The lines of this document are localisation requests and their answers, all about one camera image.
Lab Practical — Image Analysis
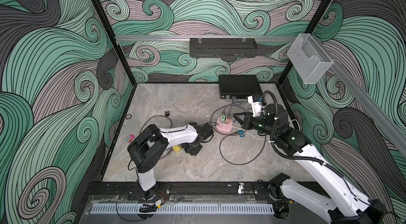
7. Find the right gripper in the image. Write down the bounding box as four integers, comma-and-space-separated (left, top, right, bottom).
233, 112, 277, 138

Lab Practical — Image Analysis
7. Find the grey cable of green charger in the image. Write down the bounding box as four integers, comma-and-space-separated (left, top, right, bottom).
206, 101, 251, 128

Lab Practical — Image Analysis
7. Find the yellow charger cube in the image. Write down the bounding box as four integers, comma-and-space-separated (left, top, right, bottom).
172, 145, 182, 153

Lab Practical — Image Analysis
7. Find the grey cable of yellow charger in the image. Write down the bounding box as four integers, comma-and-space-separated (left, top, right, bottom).
139, 114, 173, 159

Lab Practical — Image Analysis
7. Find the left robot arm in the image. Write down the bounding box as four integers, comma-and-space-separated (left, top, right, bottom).
127, 122, 214, 192

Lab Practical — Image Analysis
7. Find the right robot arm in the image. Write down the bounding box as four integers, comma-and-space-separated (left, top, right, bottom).
233, 102, 388, 224

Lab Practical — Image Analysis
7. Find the pink power strip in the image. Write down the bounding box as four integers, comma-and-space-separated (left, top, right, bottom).
215, 120, 233, 135

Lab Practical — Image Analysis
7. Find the black briefcase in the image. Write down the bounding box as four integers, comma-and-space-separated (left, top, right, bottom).
218, 75, 262, 99

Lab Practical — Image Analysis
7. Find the pink multicolour small device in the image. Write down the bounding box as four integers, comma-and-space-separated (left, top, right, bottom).
125, 135, 135, 143

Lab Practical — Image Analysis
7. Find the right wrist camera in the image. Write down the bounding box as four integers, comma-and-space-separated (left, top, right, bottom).
247, 95, 263, 117

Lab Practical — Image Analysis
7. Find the white power cord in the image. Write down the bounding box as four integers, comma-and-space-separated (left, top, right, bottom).
233, 118, 305, 140

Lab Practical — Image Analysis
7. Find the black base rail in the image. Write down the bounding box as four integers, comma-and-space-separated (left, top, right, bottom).
85, 180, 284, 201

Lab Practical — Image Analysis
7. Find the black wall shelf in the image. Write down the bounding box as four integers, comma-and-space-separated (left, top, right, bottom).
189, 37, 258, 59

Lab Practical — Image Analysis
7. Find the white slotted cable duct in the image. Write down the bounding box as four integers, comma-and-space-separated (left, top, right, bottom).
90, 203, 274, 214

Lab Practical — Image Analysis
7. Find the clear acrylic wall holder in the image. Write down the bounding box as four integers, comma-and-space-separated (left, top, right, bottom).
287, 34, 334, 84

